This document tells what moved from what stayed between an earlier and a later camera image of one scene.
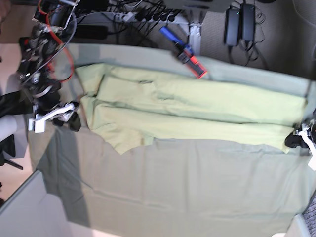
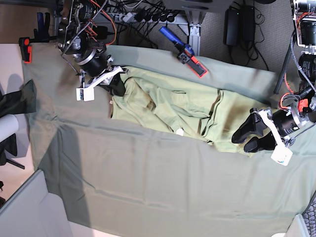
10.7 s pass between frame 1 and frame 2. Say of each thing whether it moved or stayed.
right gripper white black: moved
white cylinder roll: stayed
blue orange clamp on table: stayed
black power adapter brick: stayed
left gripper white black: moved
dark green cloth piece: stayed
